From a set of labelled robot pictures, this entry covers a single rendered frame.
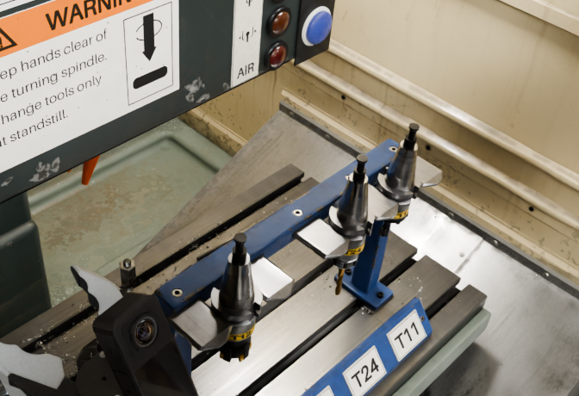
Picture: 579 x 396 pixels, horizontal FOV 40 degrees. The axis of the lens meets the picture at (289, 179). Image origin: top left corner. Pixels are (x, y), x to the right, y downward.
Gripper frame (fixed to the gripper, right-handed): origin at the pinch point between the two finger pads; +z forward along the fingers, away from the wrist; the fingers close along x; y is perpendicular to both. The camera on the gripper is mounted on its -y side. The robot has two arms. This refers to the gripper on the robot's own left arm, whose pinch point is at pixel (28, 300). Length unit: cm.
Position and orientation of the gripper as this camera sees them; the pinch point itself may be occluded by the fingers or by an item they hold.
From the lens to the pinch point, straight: 70.8
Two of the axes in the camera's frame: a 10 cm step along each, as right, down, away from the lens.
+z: -7.9, -4.7, 3.9
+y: -1.1, 7.4, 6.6
